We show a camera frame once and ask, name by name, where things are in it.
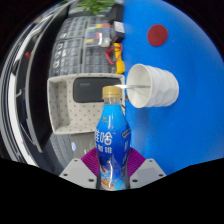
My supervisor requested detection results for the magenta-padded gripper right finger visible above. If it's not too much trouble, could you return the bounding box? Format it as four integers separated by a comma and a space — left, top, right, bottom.
127, 147, 167, 190

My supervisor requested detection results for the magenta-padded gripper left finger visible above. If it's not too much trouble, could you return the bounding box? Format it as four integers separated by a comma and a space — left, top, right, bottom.
59, 147, 101, 190

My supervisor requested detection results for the blue drink bottle gold cap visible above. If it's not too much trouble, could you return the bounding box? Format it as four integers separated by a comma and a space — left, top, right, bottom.
95, 85, 132, 192

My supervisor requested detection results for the dark grey carton box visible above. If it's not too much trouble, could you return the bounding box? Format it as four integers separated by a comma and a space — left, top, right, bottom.
68, 133, 98, 160

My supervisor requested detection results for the white perforated tray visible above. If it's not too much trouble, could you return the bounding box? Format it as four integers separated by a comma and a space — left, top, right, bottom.
46, 73, 126, 136

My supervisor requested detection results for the black rectangular case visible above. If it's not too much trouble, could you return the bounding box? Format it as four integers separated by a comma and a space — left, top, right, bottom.
72, 77, 122, 104

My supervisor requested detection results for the white ribbed cup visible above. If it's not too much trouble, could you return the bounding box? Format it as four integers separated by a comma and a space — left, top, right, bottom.
126, 63, 180, 109

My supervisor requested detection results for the thin white stirrer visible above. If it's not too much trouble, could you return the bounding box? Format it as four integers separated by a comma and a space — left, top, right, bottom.
113, 84, 151, 90

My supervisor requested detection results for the yellow multimeter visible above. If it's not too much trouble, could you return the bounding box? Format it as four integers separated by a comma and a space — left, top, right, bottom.
113, 42, 126, 75

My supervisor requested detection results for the grey small-parts drawer cabinet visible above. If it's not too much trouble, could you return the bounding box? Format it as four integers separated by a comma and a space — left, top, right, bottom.
54, 16, 89, 41
49, 38, 84, 78
81, 44, 118, 74

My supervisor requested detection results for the flat round red coaster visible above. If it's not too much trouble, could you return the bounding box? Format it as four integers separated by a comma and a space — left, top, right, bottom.
146, 24, 169, 47

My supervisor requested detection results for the clear organizer with colourful parts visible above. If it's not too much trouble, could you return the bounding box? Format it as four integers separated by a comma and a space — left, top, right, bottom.
84, 23, 111, 48

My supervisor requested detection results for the black box with white label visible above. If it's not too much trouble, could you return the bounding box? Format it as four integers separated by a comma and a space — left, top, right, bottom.
111, 20, 126, 43

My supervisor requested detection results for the flat black case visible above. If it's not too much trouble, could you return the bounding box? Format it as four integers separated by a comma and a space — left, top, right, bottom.
108, 3, 125, 24

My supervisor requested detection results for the black wall shelf unit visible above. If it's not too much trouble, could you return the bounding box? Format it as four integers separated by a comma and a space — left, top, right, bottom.
0, 3, 68, 168

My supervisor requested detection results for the red test lead cable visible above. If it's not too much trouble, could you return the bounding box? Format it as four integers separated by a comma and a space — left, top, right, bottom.
104, 43, 124, 66

